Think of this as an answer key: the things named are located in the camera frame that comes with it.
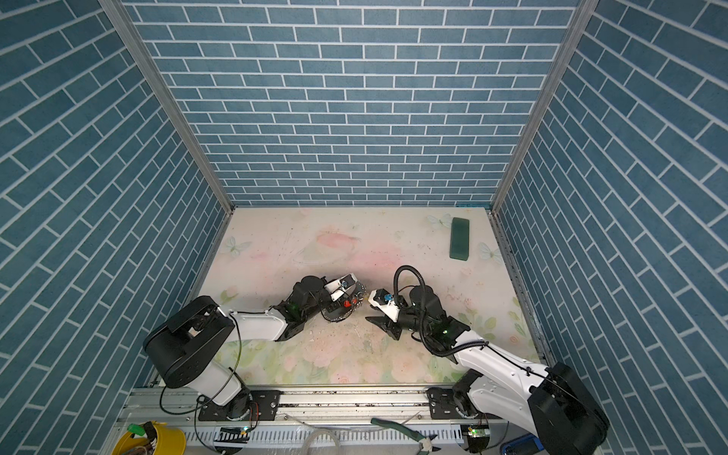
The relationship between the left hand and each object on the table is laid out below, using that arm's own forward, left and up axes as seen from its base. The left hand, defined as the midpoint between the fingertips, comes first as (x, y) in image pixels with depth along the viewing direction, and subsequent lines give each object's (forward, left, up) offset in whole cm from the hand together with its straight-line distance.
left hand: (344, 279), depth 90 cm
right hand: (-12, -8, +5) cm, 15 cm away
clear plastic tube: (-39, +6, -8) cm, 41 cm away
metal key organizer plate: (-9, -3, +3) cm, 10 cm away
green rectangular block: (+20, -43, -5) cm, 48 cm away
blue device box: (-43, -45, -6) cm, 63 cm away
